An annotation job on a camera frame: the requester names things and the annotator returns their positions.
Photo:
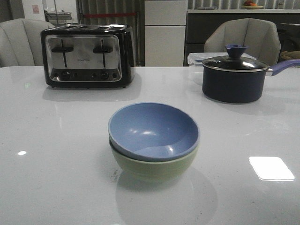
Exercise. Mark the blue bowl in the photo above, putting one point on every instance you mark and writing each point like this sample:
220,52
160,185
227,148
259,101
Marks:
153,132

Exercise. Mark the green bowl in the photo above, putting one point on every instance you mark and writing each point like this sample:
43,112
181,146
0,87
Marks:
152,168

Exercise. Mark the clear plastic food container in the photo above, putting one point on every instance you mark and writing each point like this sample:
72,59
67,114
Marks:
194,61

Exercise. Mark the black and chrome toaster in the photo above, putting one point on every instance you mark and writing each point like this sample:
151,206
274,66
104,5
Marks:
88,56

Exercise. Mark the dark blue saucepan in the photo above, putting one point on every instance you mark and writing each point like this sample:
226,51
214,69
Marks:
239,87

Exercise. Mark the white refrigerator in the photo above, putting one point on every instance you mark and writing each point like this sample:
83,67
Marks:
165,26

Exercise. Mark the glass pot lid blue knob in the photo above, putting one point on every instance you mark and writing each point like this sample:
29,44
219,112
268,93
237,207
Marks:
234,61

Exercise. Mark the dark kitchen counter cabinet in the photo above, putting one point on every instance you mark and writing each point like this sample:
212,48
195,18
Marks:
200,24

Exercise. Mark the grey chair right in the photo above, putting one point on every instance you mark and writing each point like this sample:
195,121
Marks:
260,36

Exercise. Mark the grey chair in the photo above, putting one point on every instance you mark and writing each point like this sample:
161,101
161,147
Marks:
20,42
260,36

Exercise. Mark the fruit plate on counter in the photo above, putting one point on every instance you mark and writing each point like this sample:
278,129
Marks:
249,4

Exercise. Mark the grey chair left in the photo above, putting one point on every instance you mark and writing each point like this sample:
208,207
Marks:
20,42

